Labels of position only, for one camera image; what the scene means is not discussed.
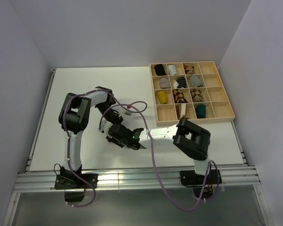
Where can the aluminium frame rail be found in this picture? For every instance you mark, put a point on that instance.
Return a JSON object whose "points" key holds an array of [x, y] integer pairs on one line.
{"points": [[131, 179]]}

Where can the rolled yellow sock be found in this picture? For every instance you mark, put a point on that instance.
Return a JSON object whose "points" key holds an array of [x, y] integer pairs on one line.
{"points": [[162, 98]]}

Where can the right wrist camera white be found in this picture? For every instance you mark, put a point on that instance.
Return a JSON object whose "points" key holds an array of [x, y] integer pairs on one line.
{"points": [[105, 126]]}

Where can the wooden compartment tray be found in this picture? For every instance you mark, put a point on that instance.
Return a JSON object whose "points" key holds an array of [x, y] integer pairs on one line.
{"points": [[189, 90]]}

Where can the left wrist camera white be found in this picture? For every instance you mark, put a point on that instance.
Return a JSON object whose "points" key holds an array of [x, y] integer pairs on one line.
{"points": [[127, 112]]}

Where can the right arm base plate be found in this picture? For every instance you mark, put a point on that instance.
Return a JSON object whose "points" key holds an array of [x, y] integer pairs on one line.
{"points": [[190, 178]]}

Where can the rolled dark argyle sock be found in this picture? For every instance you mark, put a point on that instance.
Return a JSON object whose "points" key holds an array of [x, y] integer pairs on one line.
{"points": [[197, 95]]}

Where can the rolled black striped sock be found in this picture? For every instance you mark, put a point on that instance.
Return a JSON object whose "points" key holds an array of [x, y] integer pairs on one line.
{"points": [[180, 83]]}

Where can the brown striped sock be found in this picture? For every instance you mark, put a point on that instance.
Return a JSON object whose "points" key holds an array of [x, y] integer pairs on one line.
{"points": [[182, 112]]}

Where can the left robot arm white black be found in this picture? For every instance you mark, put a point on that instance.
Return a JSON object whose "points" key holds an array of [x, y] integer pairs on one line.
{"points": [[74, 118]]}

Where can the rolled white striped sock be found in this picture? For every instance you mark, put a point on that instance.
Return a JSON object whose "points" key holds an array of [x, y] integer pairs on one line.
{"points": [[172, 69]]}

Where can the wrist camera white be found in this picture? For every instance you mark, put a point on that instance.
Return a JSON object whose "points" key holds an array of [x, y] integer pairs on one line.
{"points": [[105, 126], [127, 112]]}

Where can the rolled orange argyle sock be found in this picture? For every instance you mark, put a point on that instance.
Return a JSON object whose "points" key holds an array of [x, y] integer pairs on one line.
{"points": [[189, 69]]}

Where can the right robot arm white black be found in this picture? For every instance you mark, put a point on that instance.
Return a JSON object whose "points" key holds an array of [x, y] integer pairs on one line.
{"points": [[187, 136]]}

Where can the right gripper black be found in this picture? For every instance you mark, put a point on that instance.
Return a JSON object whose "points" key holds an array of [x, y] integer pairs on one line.
{"points": [[111, 138]]}

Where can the rolled grey beige sock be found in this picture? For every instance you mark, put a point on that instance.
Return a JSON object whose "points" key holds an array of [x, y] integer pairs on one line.
{"points": [[164, 83]]}

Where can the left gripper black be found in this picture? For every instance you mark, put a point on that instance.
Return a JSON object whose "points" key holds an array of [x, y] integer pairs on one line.
{"points": [[118, 119]]}

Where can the rolled brown argyle sock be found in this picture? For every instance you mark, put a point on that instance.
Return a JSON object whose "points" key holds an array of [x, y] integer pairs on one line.
{"points": [[179, 97]]}

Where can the dark green reindeer sock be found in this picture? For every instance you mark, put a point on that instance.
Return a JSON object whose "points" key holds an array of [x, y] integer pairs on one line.
{"points": [[200, 111]]}

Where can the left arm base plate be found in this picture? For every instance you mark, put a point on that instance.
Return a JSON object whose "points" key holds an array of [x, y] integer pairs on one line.
{"points": [[67, 180]]}

